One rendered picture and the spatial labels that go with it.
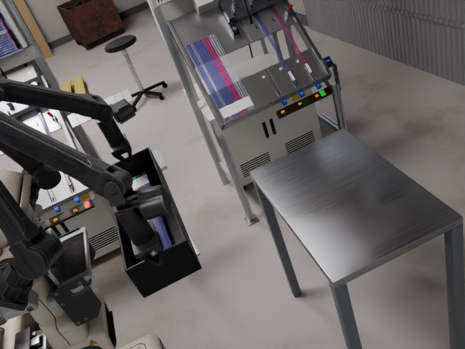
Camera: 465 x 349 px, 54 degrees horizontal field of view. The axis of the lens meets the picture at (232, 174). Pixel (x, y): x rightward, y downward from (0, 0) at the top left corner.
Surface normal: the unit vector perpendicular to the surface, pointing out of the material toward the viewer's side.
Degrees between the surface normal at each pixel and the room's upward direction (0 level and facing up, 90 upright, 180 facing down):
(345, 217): 0
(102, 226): 90
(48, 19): 90
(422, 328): 0
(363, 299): 0
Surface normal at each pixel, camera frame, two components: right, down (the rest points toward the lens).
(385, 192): -0.29, -0.78
